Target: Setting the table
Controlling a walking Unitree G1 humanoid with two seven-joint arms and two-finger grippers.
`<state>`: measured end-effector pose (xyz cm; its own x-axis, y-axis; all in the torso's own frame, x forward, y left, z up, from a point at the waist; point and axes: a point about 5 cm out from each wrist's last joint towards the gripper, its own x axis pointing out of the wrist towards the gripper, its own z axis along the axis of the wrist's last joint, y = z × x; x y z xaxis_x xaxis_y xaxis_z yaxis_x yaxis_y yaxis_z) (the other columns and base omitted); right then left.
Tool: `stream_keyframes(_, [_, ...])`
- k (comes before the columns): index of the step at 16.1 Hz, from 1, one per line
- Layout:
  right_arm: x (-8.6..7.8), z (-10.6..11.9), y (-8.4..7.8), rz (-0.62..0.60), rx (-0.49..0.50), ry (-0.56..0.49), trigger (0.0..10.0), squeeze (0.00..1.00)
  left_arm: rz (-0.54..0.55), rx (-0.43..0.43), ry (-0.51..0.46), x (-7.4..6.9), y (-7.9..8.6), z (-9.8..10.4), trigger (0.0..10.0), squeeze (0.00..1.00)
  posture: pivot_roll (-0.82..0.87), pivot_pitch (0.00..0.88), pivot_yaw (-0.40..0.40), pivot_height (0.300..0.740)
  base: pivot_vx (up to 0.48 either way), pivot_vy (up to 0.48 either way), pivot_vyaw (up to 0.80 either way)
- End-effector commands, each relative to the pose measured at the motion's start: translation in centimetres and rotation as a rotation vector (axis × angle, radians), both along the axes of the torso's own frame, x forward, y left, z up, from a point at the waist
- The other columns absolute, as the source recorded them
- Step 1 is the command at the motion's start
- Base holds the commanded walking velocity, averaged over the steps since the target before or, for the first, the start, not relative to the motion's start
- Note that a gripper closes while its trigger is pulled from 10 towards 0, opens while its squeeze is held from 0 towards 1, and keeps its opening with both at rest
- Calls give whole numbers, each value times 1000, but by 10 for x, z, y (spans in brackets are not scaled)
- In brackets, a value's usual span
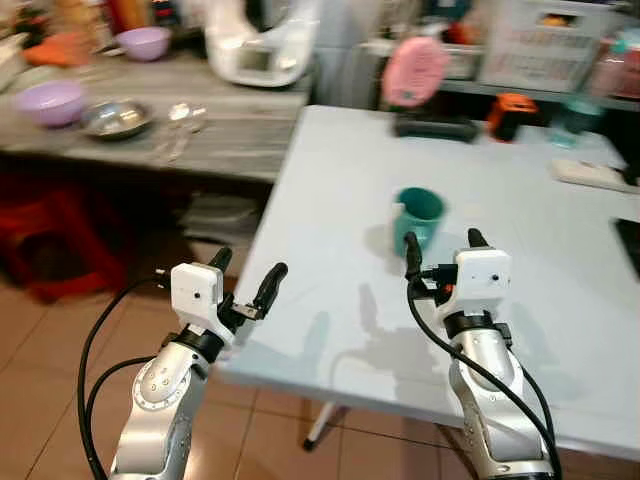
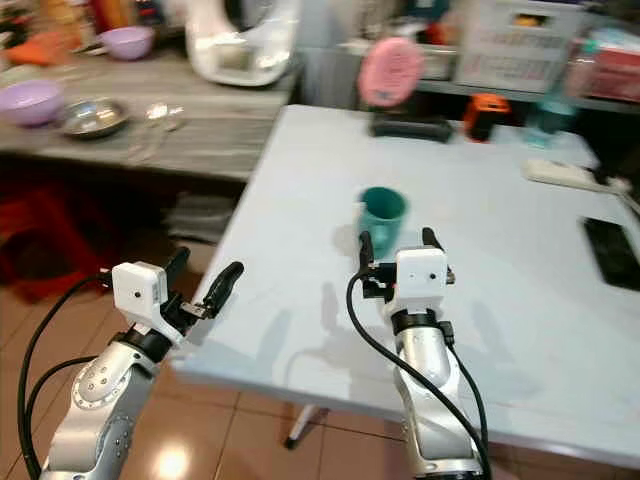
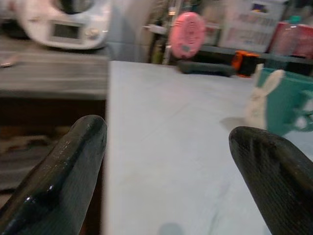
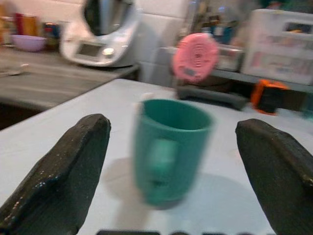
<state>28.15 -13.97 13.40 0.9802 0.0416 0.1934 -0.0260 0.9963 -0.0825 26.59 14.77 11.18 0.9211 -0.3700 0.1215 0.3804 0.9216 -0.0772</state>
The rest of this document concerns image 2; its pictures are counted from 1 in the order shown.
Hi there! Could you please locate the white power strip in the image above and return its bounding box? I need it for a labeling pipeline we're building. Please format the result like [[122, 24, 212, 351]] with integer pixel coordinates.
[[523, 158, 611, 193]]

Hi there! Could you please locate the steel spoon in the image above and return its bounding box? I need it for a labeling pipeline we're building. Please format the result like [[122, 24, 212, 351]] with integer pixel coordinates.
[[145, 108, 187, 163], [128, 102, 169, 161]]

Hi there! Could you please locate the red plastic stool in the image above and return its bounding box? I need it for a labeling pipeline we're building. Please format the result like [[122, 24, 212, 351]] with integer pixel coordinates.
[[0, 190, 106, 301]]

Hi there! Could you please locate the teal cup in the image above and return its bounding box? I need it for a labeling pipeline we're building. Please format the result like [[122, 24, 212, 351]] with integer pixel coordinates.
[[357, 186, 409, 256]]

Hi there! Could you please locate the black phone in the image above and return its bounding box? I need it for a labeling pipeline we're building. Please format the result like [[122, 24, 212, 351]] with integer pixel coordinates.
[[582, 215, 640, 293]]

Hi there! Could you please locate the small purple bowl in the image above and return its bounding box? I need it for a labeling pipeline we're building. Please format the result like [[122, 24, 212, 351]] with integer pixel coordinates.
[[100, 27, 156, 61]]

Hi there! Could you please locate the teal glass bottle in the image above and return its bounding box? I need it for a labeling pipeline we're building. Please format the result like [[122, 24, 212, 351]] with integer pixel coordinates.
[[525, 90, 576, 149]]

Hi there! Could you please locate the white kitchen appliance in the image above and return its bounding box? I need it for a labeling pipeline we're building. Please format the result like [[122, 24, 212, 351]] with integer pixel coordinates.
[[188, 0, 301, 89]]

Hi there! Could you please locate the white table leg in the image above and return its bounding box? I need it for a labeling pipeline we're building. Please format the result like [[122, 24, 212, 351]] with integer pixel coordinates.
[[285, 405, 326, 449]]

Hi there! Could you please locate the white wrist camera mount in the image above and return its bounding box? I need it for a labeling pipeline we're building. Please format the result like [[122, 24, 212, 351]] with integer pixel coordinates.
[[390, 246, 451, 313], [110, 260, 169, 336]]

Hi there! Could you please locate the white folding table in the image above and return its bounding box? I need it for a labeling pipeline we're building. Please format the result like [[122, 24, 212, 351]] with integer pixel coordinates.
[[170, 105, 640, 471]]

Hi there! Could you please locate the grey stacked item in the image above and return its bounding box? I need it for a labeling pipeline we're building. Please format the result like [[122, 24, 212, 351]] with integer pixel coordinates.
[[168, 190, 241, 246]]

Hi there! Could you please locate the pink plastic container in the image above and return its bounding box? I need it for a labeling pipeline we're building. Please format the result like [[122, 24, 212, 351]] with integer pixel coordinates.
[[565, 45, 640, 103]]

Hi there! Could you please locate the steel bowl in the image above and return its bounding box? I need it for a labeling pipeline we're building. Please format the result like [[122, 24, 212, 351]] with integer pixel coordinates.
[[58, 98, 133, 139]]

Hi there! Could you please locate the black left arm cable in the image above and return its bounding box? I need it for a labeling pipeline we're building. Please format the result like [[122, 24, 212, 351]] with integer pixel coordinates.
[[16, 272, 116, 480]]

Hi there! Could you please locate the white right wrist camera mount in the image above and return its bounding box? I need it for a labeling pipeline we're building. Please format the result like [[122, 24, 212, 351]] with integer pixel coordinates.
[[390, 246, 451, 313]]

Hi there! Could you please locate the white plastic crate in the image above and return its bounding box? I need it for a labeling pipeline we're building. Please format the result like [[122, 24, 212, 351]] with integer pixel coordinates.
[[455, 0, 591, 93]]

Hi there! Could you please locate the pink round fan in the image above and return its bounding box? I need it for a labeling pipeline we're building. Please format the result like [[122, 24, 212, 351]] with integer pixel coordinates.
[[357, 37, 424, 109]]

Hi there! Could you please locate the black flat base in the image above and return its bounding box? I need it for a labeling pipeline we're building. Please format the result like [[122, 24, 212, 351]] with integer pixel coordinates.
[[370, 113, 454, 141]]

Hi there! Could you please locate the large purple bowl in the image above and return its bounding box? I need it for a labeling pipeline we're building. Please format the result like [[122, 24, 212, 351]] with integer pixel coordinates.
[[0, 80, 66, 128]]

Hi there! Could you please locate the grey stone counter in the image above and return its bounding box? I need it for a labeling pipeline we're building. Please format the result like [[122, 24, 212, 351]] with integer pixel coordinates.
[[0, 50, 296, 186]]

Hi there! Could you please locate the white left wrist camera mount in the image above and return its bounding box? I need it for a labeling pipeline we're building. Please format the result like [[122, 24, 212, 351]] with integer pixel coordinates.
[[110, 260, 169, 336]]

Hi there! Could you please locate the orange plastic item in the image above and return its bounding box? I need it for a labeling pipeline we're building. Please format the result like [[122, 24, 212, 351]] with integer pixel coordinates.
[[15, 30, 81, 66]]

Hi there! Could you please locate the orange and black container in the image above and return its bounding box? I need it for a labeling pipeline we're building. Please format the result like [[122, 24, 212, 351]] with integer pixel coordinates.
[[463, 93, 511, 143]]

